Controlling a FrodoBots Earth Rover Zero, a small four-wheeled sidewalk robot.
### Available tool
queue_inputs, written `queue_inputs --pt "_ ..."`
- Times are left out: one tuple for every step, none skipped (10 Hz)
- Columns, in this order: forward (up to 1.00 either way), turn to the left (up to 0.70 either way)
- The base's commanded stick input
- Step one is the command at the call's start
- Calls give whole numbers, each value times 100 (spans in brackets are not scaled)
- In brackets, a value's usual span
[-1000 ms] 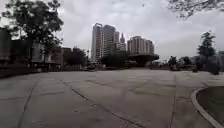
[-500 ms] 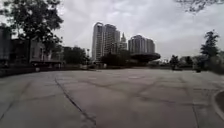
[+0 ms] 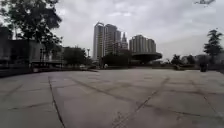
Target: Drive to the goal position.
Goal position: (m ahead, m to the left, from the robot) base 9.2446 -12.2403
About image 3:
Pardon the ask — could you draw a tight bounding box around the row of dark bushes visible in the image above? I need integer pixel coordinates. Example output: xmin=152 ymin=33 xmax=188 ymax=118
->
xmin=99 ymin=53 xmax=133 ymax=68

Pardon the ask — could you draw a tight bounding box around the street lamp pole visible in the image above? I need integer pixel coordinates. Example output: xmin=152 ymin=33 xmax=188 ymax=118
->
xmin=86 ymin=48 xmax=91 ymax=66

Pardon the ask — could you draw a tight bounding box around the tall grey tower building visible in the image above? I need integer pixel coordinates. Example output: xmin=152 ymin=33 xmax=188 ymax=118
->
xmin=92 ymin=21 xmax=129 ymax=62

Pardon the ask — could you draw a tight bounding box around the round canopy structure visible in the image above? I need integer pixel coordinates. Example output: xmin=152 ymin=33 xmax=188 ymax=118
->
xmin=131 ymin=51 xmax=163 ymax=65

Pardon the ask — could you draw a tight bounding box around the wide grey high-rise building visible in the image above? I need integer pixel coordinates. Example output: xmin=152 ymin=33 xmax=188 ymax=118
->
xmin=128 ymin=34 xmax=157 ymax=54

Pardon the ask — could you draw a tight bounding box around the dark bushy tree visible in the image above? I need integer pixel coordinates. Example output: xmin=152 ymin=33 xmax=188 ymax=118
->
xmin=62 ymin=46 xmax=88 ymax=67

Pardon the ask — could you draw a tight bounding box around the large dark tree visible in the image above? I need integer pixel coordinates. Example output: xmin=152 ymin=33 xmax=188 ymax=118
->
xmin=0 ymin=0 xmax=64 ymax=64

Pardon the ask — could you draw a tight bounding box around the low dark building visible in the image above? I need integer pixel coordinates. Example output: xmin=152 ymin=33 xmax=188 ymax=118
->
xmin=0 ymin=26 xmax=64 ymax=73

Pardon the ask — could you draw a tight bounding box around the tall slender tree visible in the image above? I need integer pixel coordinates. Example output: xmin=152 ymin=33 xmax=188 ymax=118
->
xmin=203 ymin=28 xmax=224 ymax=64

